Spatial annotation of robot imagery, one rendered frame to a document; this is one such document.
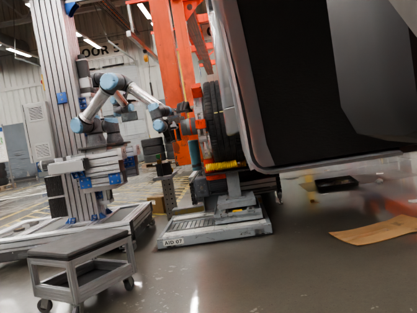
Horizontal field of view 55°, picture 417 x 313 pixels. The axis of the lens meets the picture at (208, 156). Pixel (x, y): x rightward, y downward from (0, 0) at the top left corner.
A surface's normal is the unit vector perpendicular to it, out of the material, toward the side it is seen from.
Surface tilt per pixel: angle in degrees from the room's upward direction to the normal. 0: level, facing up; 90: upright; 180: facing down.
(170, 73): 90
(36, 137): 90
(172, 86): 90
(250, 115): 83
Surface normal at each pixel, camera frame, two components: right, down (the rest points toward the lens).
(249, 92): -0.07, 0.00
